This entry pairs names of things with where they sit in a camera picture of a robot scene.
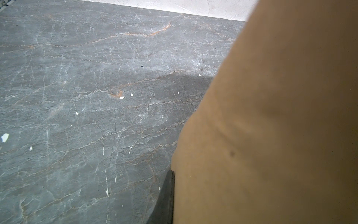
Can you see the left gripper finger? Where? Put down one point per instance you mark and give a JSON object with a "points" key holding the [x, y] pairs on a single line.
{"points": [[163, 210]]}

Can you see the brown cardboard box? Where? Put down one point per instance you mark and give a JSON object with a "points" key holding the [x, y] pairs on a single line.
{"points": [[275, 138]]}

